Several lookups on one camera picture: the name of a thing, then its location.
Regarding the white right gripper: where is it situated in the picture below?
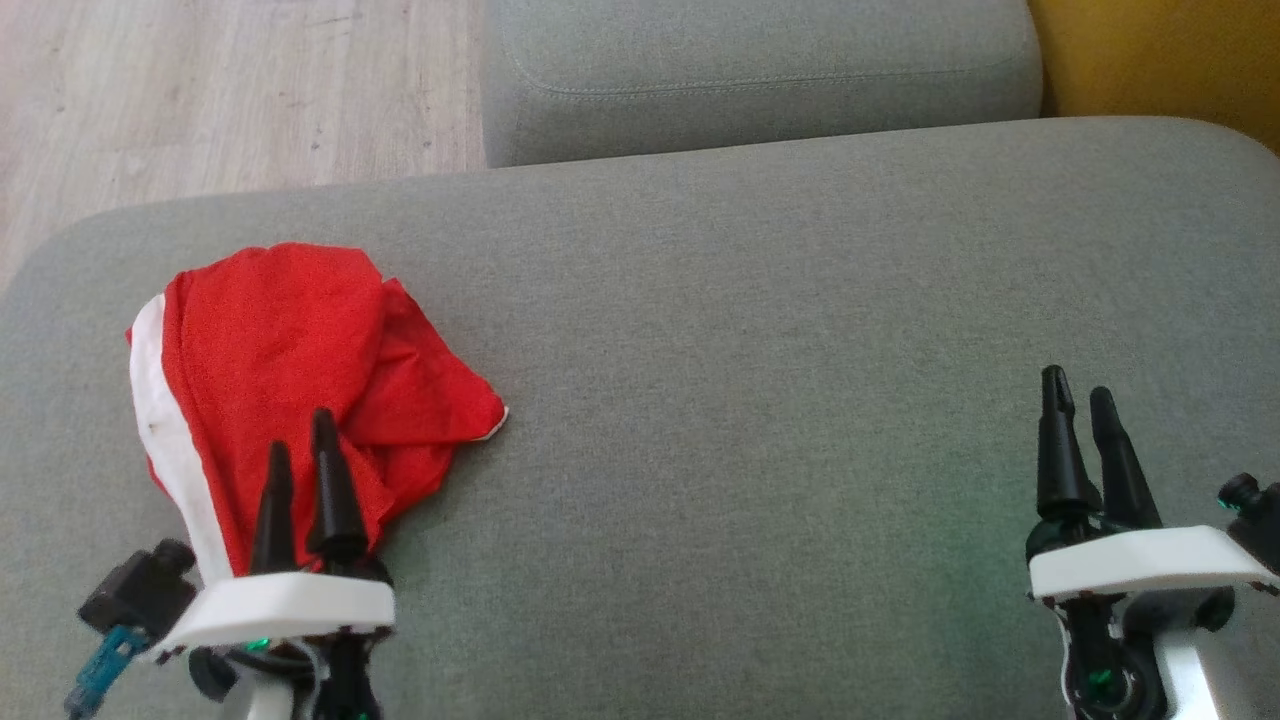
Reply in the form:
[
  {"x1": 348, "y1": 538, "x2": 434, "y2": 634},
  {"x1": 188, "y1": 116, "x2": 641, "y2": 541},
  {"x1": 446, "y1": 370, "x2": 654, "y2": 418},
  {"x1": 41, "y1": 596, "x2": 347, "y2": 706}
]
[{"x1": 1028, "y1": 365, "x2": 1280, "y2": 720}]

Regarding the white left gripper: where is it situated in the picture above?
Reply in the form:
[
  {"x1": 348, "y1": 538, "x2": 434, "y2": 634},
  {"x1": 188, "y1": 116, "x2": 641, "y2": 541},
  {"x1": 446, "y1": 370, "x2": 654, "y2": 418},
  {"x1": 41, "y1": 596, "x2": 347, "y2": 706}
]
[{"x1": 150, "y1": 407, "x2": 398, "y2": 720}]

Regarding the red garment with white band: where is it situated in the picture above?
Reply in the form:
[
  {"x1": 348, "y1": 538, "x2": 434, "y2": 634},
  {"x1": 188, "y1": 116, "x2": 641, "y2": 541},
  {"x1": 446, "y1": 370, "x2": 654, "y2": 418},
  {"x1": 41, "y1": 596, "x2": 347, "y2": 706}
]
[{"x1": 125, "y1": 242, "x2": 509, "y2": 581}]

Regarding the large grey sofa ottoman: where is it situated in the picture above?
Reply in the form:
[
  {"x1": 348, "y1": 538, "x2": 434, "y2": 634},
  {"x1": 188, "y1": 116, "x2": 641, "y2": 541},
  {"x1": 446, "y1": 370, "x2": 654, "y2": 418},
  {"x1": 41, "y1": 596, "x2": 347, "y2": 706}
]
[{"x1": 0, "y1": 115, "x2": 1280, "y2": 720}]

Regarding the long grey sofa seat cushion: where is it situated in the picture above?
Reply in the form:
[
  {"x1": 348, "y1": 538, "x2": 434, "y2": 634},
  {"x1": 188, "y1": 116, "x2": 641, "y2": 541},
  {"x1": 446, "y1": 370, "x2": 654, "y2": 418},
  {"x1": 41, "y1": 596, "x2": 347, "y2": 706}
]
[{"x1": 482, "y1": 0, "x2": 1044, "y2": 168}]

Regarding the blue camera cable connector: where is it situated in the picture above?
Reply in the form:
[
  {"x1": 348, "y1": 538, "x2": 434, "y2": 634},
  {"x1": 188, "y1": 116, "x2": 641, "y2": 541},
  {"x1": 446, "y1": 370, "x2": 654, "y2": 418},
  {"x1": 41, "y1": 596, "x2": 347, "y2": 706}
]
[{"x1": 65, "y1": 625, "x2": 151, "y2": 719}]

